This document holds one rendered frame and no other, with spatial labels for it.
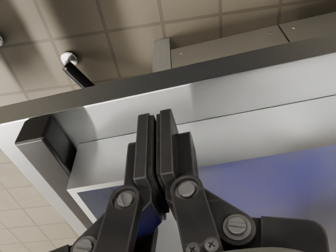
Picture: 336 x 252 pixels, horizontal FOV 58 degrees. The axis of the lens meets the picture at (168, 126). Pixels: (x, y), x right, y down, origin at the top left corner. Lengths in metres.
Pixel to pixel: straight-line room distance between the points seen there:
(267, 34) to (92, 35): 0.59
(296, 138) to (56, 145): 0.13
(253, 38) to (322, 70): 0.84
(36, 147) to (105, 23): 0.97
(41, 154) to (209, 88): 0.10
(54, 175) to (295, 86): 0.15
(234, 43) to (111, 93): 0.85
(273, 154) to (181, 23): 0.98
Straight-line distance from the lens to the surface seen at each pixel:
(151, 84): 0.17
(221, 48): 0.99
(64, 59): 1.21
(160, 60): 1.01
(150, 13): 1.10
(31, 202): 1.99
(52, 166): 0.19
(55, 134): 0.18
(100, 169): 0.18
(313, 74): 0.18
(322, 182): 0.25
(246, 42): 1.00
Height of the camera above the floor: 1.02
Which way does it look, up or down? 47 degrees down
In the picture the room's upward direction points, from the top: 178 degrees clockwise
